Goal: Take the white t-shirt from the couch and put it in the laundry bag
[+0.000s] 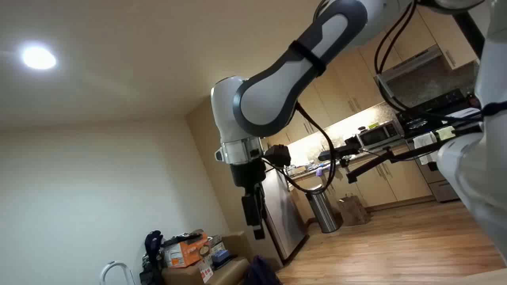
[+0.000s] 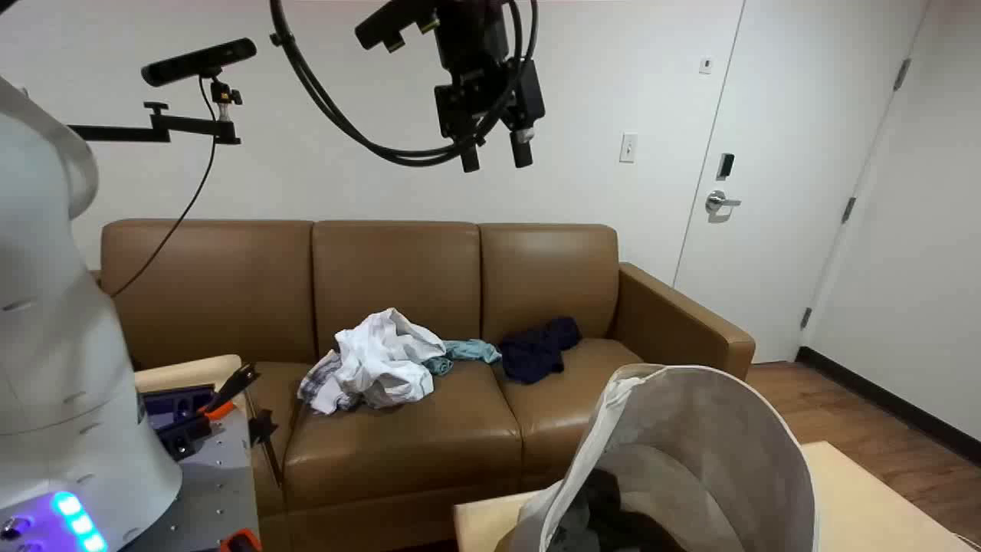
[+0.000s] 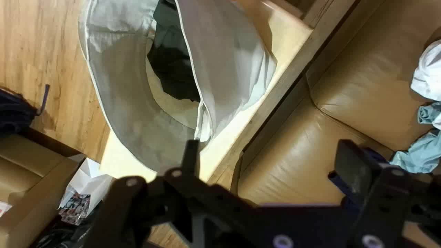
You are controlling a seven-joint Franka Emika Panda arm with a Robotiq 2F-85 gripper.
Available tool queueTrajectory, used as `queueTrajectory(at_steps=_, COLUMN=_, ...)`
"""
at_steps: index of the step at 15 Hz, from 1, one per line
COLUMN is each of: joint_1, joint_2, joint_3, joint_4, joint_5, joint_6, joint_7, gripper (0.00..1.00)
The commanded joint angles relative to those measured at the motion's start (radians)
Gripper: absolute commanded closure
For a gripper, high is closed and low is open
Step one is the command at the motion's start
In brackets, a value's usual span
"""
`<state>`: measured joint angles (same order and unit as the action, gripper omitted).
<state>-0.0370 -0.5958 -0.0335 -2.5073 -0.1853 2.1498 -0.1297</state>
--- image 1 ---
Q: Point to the silver microwave oven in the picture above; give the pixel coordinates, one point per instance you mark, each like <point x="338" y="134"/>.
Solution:
<point x="379" y="134"/>

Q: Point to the stainless steel refrigerator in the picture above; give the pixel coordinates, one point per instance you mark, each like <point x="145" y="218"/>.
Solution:
<point x="284" y="220"/>

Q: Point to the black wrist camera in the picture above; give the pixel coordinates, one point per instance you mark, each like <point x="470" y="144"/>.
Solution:
<point x="279" y="155"/>

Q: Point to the stainless steel trash can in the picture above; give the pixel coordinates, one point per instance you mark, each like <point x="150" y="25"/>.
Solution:
<point x="324" y="210"/>

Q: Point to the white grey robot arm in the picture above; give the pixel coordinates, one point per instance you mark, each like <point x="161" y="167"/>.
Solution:
<point x="246" y="109"/>

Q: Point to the round ceiling light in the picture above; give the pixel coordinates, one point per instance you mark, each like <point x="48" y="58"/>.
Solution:
<point x="37" y="57"/>

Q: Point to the brown paper bag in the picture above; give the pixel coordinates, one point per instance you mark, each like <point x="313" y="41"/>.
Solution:
<point x="354" y="212"/>

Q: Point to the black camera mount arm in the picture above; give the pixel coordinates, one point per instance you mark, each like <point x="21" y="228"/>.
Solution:
<point x="341" y="155"/>

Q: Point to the orange cardboard box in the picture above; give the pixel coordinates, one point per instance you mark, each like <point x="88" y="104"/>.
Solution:
<point x="186" y="250"/>

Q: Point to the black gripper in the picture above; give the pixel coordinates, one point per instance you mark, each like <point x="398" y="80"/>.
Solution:
<point x="251" y="175"/>

